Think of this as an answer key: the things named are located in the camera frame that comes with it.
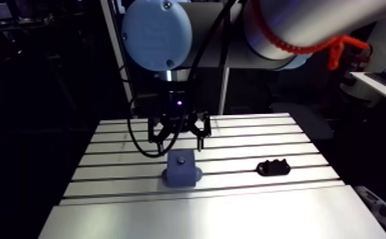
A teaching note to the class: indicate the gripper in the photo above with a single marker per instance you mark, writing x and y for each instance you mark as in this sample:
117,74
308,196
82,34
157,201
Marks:
174,110

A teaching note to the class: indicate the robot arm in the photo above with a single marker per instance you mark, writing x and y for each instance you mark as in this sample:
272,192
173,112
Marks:
156,33

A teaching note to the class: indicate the steel bolt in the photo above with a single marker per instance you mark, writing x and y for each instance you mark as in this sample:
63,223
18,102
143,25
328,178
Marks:
180,160

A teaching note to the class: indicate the dark blue-grey block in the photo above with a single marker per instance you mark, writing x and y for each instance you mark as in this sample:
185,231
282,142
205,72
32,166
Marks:
181,175

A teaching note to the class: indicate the black oval holder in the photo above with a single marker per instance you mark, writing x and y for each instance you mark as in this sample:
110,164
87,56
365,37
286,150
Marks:
273,167

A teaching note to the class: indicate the dark office chair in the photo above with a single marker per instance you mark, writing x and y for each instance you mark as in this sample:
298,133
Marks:
304,121

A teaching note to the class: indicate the white desk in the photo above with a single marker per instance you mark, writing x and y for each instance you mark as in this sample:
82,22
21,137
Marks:
379,87

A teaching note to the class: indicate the white post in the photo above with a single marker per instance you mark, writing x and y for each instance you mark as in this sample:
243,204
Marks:
223,93

